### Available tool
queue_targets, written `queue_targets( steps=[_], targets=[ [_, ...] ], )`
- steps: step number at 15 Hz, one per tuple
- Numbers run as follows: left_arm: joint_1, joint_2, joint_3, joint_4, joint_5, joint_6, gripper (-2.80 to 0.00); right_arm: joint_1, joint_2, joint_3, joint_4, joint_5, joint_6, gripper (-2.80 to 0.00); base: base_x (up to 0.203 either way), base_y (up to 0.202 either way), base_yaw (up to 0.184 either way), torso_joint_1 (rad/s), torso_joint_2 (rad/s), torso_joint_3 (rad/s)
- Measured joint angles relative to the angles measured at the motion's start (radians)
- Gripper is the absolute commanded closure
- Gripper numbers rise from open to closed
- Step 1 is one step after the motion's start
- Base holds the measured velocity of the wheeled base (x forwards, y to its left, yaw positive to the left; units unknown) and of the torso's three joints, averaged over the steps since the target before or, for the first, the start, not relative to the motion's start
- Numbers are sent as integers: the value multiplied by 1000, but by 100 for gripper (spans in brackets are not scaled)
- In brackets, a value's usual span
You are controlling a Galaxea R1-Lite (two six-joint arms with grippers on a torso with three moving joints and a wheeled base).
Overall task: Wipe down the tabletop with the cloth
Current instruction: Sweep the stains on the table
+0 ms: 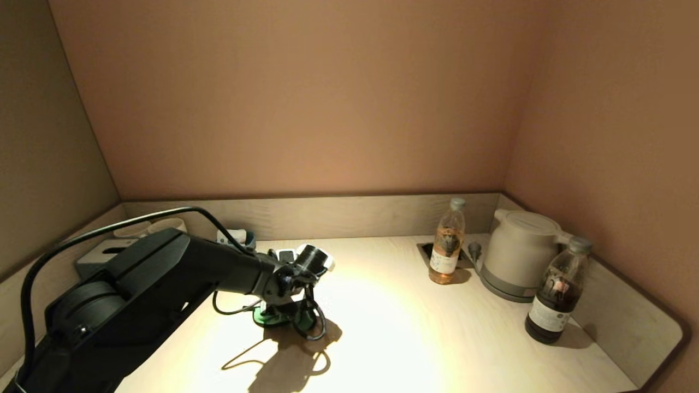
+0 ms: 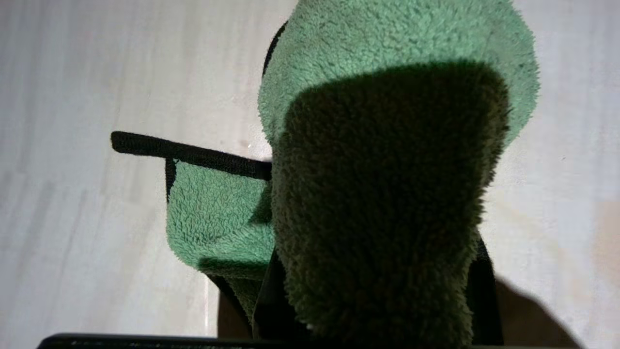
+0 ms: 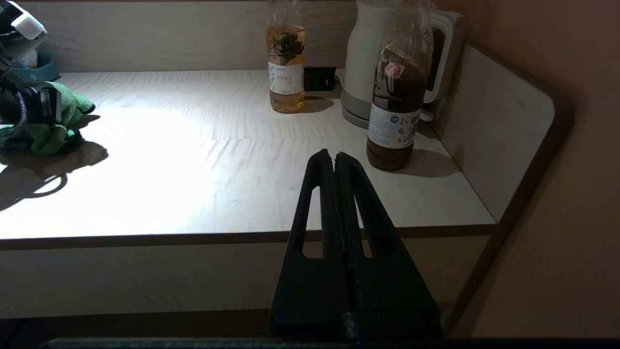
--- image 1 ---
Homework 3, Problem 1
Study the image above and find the small blue sachet tray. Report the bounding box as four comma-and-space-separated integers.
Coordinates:
216, 229, 257, 253

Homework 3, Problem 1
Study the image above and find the light tea plastic bottle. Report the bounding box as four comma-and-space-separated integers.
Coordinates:
429, 198, 466, 285

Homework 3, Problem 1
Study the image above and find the green microfibre cloth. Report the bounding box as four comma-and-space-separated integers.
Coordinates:
252, 303, 322, 330

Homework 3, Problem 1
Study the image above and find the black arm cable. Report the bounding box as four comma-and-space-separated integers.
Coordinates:
20, 206, 257, 377

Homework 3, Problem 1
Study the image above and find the white ceramic mug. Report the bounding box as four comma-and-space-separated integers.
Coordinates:
113, 221, 151, 239
147, 217, 187, 235

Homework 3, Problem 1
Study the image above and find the white electric kettle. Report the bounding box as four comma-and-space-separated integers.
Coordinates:
483, 209, 573, 291

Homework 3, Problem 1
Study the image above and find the grey-blue tissue box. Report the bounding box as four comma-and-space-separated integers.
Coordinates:
75, 239, 137, 279

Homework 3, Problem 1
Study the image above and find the grey kettle base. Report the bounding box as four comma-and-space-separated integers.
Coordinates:
474, 255, 538, 303

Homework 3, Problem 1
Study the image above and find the black recessed power socket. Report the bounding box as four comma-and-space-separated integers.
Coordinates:
418, 242, 475, 270

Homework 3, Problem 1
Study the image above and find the dark tea plastic bottle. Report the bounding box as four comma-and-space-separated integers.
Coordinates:
525, 236, 593, 344

